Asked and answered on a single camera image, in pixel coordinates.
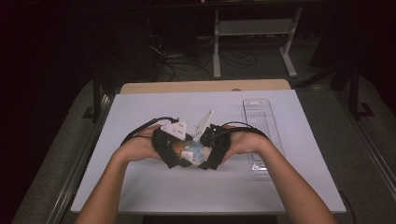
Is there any clear plastic snack packet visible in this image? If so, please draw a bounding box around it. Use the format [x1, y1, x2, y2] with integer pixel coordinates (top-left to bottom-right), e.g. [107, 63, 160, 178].
[173, 139, 207, 167]

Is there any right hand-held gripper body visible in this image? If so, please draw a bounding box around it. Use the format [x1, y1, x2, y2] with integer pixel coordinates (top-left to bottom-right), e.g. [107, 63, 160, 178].
[193, 109, 232, 162]

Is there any person's left hand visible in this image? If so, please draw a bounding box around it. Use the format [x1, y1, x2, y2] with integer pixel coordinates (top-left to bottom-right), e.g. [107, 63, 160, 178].
[119, 124, 163, 163]

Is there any grey metal rail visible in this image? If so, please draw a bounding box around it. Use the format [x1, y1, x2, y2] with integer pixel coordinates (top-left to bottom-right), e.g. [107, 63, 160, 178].
[46, 92, 115, 224]
[334, 90, 396, 195]

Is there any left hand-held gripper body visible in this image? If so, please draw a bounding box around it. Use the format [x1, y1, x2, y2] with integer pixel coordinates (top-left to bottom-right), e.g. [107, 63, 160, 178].
[151, 120, 189, 170]

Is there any tangle of black floor cables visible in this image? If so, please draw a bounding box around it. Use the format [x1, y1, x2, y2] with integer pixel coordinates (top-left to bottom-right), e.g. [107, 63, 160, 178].
[146, 18, 260, 82]

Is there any clear plastic packaging tray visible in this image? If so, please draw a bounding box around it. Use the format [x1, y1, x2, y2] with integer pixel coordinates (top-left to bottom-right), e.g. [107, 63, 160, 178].
[242, 98, 286, 172]

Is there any left hand-held gripper cable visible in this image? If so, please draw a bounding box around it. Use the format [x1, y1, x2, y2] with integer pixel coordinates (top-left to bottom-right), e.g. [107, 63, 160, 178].
[120, 116, 180, 147]

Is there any person's right hand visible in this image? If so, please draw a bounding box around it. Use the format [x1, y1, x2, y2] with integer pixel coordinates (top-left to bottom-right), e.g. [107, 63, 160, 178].
[221, 124, 272, 163]

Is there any black metal stand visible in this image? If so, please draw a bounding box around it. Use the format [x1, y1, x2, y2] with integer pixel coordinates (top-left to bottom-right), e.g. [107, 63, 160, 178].
[82, 71, 106, 122]
[348, 62, 376, 120]

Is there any right hand-held gripper cable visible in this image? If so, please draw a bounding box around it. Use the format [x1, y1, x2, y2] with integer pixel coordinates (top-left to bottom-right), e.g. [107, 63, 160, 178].
[214, 120, 357, 224]

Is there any hand-held gripper cable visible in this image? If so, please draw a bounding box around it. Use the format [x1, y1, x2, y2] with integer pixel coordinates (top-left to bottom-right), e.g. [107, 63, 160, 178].
[120, 116, 180, 147]
[214, 120, 357, 224]

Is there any white metal desk frame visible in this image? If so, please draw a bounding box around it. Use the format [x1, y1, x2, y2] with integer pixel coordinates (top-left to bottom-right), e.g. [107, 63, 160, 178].
[212, 7, 304, 79]

